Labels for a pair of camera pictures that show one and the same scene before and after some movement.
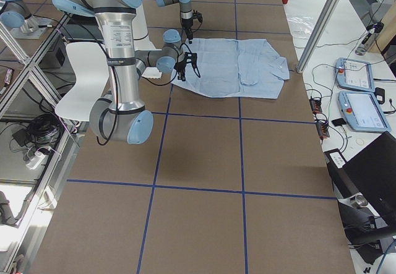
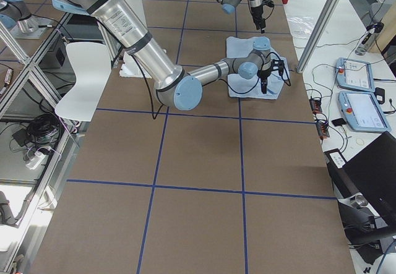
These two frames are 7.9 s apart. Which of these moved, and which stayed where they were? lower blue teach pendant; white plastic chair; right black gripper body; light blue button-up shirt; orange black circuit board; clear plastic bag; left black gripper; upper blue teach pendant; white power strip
Moved: left black gripper; right black gripper body; light blue button-up shirt
Stayed: upper blue teach pendant; lower blue teach pendant; white plastic chair; orange black circuit board; clear plastic bag; white power strip
